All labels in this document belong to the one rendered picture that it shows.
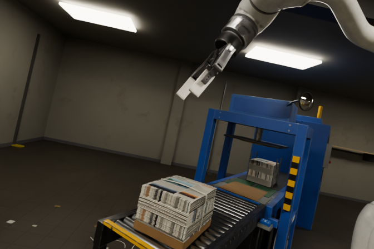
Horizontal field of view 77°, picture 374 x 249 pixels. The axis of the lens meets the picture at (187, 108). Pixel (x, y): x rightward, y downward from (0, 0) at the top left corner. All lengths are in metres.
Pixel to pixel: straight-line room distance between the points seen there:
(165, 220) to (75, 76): 6.26
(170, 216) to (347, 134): 7.41
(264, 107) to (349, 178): 6.31
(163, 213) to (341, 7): 1.05
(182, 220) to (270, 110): 1.52
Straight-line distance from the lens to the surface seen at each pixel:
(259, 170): 3.04
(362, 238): 1.01
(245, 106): 2.45
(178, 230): 1.21
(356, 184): 8.66
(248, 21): 0.70
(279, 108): 2.37
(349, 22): 0.79
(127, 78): 6.78
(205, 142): 2.47
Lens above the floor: 1.42
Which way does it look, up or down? 2 degrees up
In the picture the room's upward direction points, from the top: 12 degrees clockwise
